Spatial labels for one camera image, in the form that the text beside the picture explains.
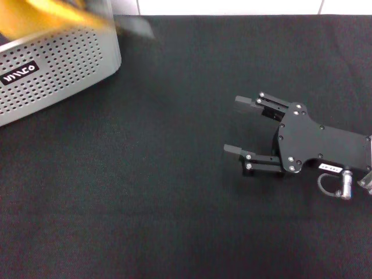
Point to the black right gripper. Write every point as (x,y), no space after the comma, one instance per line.
(316,145)

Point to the yellow and grey towel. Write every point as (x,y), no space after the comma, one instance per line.
(43,14)

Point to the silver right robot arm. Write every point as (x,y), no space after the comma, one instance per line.
(367,180)

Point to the black tablecloth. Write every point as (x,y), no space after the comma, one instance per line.
(145,203)

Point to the grey perforated metal storage box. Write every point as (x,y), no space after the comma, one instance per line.
(61,72)

